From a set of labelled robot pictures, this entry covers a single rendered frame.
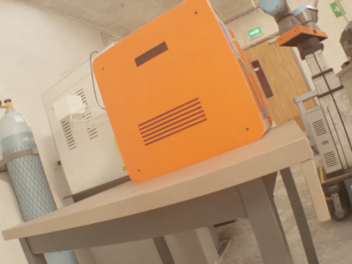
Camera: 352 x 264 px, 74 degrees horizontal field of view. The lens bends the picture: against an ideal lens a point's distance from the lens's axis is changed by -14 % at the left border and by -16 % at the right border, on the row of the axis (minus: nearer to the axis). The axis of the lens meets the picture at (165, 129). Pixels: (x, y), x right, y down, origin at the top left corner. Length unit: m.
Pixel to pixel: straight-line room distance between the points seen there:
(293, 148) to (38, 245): 0.66
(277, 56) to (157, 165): 4.66
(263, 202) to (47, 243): 0.54
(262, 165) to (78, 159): 1.41
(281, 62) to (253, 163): 4.91
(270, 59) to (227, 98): 4.60
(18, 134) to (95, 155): 0.54
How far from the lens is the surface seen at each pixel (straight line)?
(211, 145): 0.71
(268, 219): 0.42
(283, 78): 5.21
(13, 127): 1.81
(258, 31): 5.35
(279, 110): 5.18
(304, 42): 1.76
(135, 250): 1.59
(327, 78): 1.74
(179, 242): 1.43
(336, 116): 1.73
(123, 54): 0.84
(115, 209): 0.49
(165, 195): 0.42
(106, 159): 1.53
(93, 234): 0.60
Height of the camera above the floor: 0.75
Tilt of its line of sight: 6 degrees up
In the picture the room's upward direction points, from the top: 21 degrees counter-clockwise
